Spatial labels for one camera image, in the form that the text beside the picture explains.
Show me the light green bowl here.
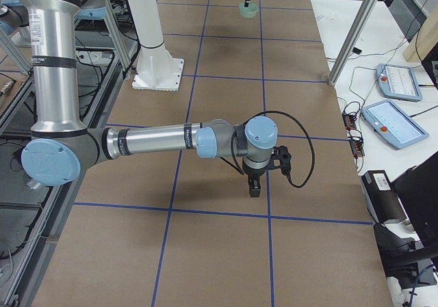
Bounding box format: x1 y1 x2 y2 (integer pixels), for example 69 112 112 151
238 1 259 18

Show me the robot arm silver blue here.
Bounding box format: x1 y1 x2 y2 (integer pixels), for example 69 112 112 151
19 0 279 197

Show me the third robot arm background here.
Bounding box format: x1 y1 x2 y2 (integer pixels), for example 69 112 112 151
1 0 29 35

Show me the black orange adapter box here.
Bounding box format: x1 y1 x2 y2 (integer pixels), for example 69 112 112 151
342 112 357 131

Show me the small black square device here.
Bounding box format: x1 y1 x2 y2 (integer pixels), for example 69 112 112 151
352 47 362 55

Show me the black box with label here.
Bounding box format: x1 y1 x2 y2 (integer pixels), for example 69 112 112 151
361 170 407 224

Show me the near teach pendant tablet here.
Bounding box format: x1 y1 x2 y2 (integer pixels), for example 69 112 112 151
361 99 429 150

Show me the teach pendant tablet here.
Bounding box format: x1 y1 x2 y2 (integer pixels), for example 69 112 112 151
361 99 429 150
376 64 422 102

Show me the black computer monitor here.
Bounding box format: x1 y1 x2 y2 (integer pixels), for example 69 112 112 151
392 153 437 246

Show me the far teach pendant tablet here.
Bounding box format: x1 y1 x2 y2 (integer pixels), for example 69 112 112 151
376 64 422 102

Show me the black camera cable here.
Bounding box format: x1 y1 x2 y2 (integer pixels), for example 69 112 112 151
222 111 318 188

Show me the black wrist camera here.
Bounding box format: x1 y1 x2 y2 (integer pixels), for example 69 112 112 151
270 146 292 176

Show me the aluminium frame post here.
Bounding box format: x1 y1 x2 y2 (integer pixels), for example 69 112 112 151
327 0 378 86

